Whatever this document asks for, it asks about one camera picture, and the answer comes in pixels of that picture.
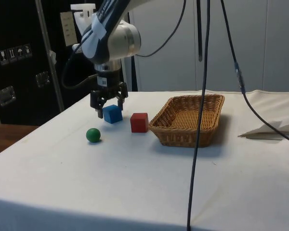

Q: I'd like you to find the blue cube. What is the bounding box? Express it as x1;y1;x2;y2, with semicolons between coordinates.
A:
102;104;124;124

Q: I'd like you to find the black cable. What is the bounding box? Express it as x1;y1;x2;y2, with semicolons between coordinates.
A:
136;0;187;58
220;0;289;146
186;0;212;231
61;44;98;89

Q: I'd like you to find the red cube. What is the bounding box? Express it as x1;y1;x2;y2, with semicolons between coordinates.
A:
130;112;150;133

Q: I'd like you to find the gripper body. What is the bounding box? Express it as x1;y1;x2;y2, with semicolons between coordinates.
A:
93;67;122;96

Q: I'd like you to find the black cabinet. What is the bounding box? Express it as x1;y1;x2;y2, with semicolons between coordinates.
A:
0;0;138;126

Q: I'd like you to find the wicker basket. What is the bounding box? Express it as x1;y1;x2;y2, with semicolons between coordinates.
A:
148;93;226;148

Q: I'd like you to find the green ball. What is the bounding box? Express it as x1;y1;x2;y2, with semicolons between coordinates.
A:
85;127;102;143

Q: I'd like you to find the pale locker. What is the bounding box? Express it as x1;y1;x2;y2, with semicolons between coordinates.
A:
195;0;267;92
264;0;289;93
130;0;197;92

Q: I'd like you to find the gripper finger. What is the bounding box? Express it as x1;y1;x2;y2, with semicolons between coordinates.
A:
90;90;107;119
114;81;129;111

